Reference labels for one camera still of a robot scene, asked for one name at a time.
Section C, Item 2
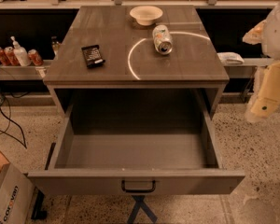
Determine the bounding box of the white pump soap bottle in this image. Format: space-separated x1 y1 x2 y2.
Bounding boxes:
11 36 31 66

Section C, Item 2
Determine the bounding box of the red soda can right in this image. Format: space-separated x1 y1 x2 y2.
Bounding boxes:
28 49 43 66

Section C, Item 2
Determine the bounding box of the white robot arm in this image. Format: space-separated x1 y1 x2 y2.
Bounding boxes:
243 1 280 123

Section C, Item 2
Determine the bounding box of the open grey top drawer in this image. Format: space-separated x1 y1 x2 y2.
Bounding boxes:
28 89 245 195

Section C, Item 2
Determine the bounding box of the cardboard box with print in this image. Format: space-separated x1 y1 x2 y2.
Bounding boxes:
0 151 35 224

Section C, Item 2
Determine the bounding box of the black drawer handle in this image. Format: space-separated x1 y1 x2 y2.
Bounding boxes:
121 180 156 193

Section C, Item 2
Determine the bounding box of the small clear bottle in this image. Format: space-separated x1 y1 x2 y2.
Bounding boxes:
51 36 60 54

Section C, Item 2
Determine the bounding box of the low grey shelf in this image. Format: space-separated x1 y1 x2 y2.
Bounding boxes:
0 60 51 81

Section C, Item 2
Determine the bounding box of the red soda can leftmost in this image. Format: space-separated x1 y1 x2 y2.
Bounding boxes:
0 47 10 65

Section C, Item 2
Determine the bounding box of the red soda can middle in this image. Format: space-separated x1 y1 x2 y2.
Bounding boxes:
4 47 20 66

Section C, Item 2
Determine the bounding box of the white ceramic bowl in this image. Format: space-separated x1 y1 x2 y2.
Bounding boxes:
130 6 163 26

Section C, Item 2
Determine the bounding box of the white folded cloth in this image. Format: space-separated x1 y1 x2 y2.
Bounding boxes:
217 52 245 64

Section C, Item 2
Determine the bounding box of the grey drawer cabinet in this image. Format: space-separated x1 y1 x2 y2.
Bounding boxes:
44 5 229 114

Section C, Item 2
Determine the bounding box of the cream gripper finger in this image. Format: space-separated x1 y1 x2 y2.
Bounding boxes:
243 20 266 45
245 60 280 123

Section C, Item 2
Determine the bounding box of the black floor cable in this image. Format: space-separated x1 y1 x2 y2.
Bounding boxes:
0 81 28 149

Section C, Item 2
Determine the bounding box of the red soda can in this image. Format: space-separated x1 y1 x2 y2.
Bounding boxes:
0 47 10 65
28 49 43 66
4 47 20 66

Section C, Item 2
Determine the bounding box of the black rxbar chocolate packet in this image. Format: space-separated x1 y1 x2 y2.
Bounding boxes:
81 45 105 68

